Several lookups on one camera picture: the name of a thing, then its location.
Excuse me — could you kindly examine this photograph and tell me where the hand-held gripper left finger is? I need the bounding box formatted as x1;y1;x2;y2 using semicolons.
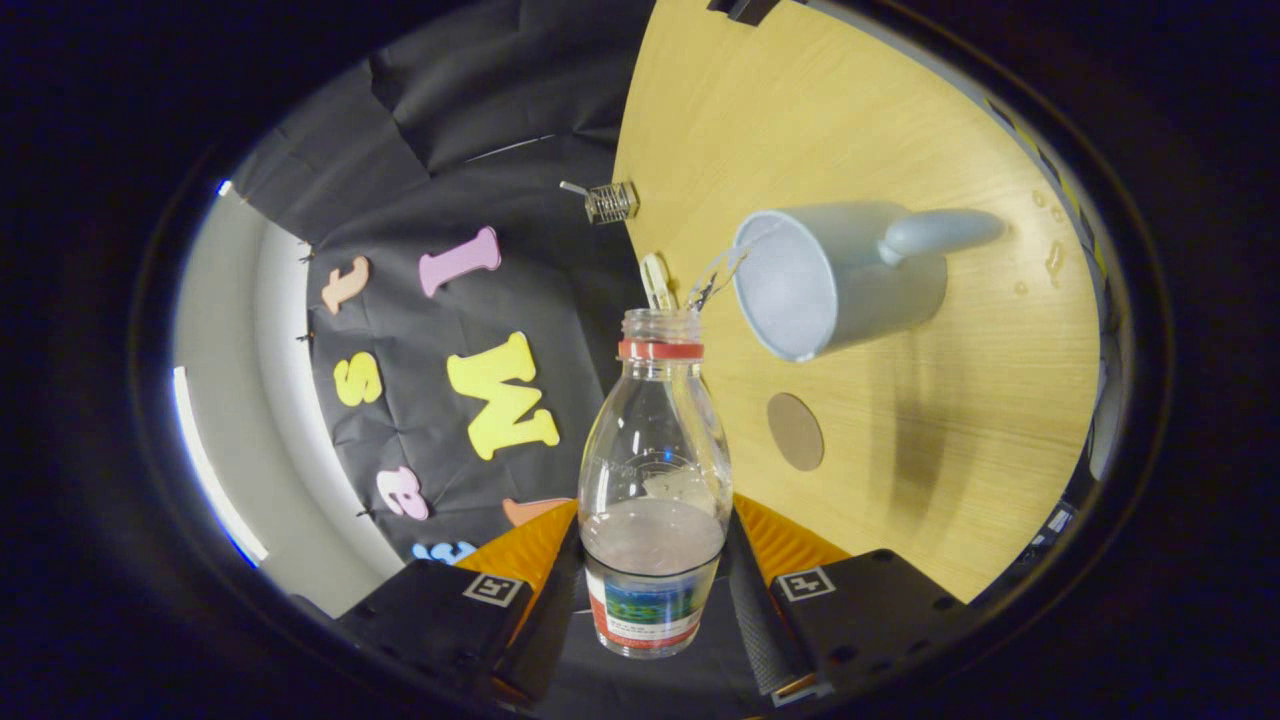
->
338;500;583;703

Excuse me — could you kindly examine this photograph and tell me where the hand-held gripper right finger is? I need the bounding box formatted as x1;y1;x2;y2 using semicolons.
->
724;493;973;706

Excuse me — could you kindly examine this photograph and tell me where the clear plastic juice bottle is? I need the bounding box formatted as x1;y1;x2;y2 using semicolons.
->
578;308;734;659

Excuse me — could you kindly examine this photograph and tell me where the round brown coaster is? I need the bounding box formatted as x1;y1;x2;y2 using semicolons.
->
766;392;825;472

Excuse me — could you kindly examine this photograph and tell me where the white cup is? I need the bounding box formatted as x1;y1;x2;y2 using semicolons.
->
732;201;1006;363

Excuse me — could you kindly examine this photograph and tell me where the wooden table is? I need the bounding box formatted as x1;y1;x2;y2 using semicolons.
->
612;0;1101;603

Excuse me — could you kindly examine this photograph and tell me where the white divided dish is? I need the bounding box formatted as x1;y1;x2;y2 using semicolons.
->
640;252;678;311

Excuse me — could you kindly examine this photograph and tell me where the black backdrop cloth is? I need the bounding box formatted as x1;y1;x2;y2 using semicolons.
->
232;0;771;716

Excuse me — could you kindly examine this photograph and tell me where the black table clamp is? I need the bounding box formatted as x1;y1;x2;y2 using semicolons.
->
708;0;781;26

